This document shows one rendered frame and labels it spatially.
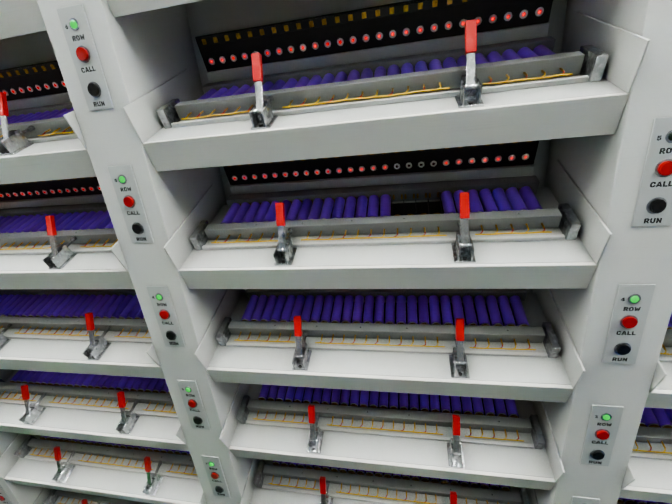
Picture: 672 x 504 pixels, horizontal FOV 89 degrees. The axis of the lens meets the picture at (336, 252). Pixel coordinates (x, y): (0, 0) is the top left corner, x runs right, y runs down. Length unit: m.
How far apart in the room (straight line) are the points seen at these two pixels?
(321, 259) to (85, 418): 0.73
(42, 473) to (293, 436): 0.75
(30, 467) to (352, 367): 0.99
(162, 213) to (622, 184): 0.62
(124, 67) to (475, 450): 0.84
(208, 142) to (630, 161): 0.52
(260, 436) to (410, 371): 0.36
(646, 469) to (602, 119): 0.59
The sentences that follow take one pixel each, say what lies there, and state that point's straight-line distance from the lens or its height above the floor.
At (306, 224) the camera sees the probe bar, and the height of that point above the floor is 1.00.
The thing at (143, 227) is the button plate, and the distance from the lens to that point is 0.62.
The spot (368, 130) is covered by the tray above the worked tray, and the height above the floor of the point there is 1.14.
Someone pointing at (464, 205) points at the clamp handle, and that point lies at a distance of 0.50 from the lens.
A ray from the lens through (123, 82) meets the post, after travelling 0.59.
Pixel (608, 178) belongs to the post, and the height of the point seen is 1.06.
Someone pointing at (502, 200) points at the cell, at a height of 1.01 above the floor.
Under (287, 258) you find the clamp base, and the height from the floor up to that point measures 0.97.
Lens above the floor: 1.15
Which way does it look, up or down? 21 degrees down
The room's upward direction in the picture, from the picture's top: 6 degrees counter-clockwise
